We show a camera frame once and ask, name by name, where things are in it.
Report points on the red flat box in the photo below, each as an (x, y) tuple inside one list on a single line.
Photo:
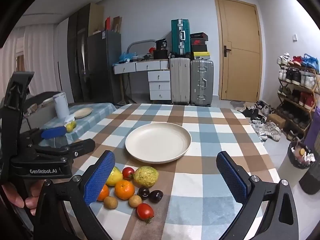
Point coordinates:
[(108, 24)]

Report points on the wooden plate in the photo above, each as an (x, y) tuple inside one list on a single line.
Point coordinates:
[(83, 112)]

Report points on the shoe rack with shoes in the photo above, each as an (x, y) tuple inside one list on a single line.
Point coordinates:
[(296, 77)]

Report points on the white drawer cabinet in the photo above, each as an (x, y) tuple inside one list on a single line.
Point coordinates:
[(159, 85)]

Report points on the white desk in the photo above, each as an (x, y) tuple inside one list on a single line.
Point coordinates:
[(130, 66)]

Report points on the grey refrigerator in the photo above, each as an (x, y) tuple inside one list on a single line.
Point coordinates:
[(105, 67)]

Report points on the small brown longan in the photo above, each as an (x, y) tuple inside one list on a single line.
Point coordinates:
[(135, 201), (110, 202)]

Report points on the dark red plum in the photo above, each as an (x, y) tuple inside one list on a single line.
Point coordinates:
[(156, 196), (144, 193)]

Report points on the large red tomato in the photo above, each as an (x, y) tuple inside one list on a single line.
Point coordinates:
[(145, 211)]

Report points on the person's left hand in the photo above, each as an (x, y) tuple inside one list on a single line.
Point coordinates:
[(15, 197)]

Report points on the blue mesh bag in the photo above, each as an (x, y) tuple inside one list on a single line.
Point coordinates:
[(310, 60)]

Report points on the light blue checked tablecloth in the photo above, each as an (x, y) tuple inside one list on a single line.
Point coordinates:
[(95, 115)]

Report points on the teal suitcase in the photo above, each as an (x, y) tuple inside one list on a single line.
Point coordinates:
[(180, 37)]

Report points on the purple bag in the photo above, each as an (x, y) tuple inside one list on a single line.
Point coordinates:
[(313, 132)]

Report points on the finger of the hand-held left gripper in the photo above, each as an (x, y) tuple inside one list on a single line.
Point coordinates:
[(82, 146), (53, 132)]

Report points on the beige suitcase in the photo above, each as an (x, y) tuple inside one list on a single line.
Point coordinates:
[(180, 80)]

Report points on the red black shoe box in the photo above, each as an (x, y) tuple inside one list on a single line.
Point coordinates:
[(198, 42)]

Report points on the wooden shoe rack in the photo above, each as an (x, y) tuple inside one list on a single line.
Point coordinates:
[(313, 90)]

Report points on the brown cardboard pieces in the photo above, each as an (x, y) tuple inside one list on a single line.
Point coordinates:
[(117, 24)]

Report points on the dark wardrobe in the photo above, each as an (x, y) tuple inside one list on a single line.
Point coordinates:
[(75, 55)]

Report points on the blue brown checked tablecloth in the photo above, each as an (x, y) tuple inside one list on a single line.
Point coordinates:
[(200, 205)]

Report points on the yellow lemon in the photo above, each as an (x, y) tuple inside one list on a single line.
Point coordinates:
[(115, 177)]

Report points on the pile of assorted shoes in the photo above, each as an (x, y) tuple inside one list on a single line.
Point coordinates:
[(268, 130)]

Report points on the yellow green citrus fruit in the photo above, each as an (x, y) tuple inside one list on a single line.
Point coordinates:
[(70, 126)]

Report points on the cream round plate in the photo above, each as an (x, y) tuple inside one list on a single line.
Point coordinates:
[(157, 142)]

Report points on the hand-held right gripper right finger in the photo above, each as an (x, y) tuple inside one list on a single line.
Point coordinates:
[(232, 177)]

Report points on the silver suitcase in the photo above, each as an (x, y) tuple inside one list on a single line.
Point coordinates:
[(202, 82)]

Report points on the grey curved tube frame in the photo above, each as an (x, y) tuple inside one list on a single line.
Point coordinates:
[(140, 41)]

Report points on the orange mandarin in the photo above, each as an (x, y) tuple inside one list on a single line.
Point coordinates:
[(124, 190), (103, 193)]

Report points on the blue plastic bag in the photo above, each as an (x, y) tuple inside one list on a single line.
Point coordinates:
[(127, 56)]

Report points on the plain black shoe box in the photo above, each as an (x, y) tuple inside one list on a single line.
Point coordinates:
[(199, 48)]

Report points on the yellow shoe box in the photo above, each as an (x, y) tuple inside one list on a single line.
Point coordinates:
[(200, 55)]

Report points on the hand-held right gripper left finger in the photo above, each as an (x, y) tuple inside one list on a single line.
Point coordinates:
[(100, 177)]

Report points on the dark chair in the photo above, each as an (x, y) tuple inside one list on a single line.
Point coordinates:
[(35, 102)]

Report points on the wooden door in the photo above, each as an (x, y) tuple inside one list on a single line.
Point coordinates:
[(240, 67)]

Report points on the small red tomato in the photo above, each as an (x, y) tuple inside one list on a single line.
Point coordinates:
[(128, 173)]

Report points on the grey floor rag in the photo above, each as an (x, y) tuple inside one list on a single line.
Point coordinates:
[(237, 103)]

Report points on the small cardboard box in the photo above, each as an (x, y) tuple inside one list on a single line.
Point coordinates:
[(276, 120)]

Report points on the black storage box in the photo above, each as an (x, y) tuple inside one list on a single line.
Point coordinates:
[(160, 55)]

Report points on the white curtain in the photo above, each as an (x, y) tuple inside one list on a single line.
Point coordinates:
[(37, 55)]

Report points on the bumpy yellow green fruit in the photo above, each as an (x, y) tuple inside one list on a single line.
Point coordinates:
[(146, 176)]

